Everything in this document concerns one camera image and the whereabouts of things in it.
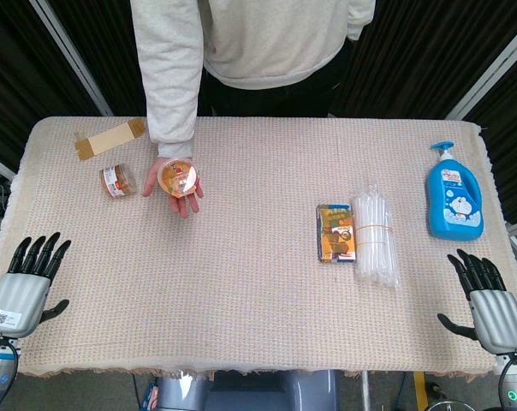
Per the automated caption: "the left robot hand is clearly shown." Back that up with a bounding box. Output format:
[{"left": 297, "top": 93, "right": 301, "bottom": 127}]
[{"left": 0, "top": 232, "right": 72, "bottom": 339}]

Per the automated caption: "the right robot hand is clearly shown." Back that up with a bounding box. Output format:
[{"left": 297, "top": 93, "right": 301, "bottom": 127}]
[{"left": 437, "top": 248, "right": 517, "bottom": 355}]

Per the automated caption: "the person's bare hand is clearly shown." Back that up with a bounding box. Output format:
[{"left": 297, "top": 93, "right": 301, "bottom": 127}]
[{"left": 141, "top": 155, "right": 205, "bottom": 220}]

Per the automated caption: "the clear round snack cup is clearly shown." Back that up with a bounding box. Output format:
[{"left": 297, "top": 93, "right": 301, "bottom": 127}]
[{"left": 159, "top": 157, "right": 200, "bottom": 198}]

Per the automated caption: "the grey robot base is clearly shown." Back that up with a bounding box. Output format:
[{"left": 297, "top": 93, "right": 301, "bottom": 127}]
[{"left": 141, "top": 368, "right": 341, "bottom": 411}]

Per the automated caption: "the person's grey sleeved forearm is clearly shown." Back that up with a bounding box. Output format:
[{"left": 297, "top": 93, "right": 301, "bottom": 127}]
[{"left": 129, "top": 0, "right": 205, "bottom": 160}]

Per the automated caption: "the clear snack jar red label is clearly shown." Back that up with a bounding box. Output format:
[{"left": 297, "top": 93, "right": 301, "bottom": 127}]
[{"left": 98, "top": 162, "right": 139, "bottom": 200}]

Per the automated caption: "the taped cardboard strip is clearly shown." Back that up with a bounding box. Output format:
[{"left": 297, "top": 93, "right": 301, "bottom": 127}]
[{"left": 74, "top": 118, "right": 147, "bottom": 163}]

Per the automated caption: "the blue pump soap bottle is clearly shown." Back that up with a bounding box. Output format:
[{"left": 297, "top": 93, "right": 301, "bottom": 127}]
[{"left": 425, "top": 140, "right": 486, "bottom": 242}]

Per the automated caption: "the bundle of clear straws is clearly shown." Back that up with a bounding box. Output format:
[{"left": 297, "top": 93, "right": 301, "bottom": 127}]
[{"left": 351, "top": 182, "right": 401, "bottom": 289}]

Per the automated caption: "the beige woven tablecloth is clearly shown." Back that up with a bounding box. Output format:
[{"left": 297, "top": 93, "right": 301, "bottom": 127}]
[{"left": 0, "top": 115, "right": 517, "bottom": 381}]

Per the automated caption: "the orange and blue card box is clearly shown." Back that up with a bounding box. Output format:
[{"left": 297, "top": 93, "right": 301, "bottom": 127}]
[{"left": 315, "top": 203, "right": 356, "bottom": 264}]

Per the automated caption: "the person's torso grey sweatshirt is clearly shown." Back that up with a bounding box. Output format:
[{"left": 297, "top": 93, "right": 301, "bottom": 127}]
[{"left": 189, "top": 0, "right": 377, "bottom": 91}]

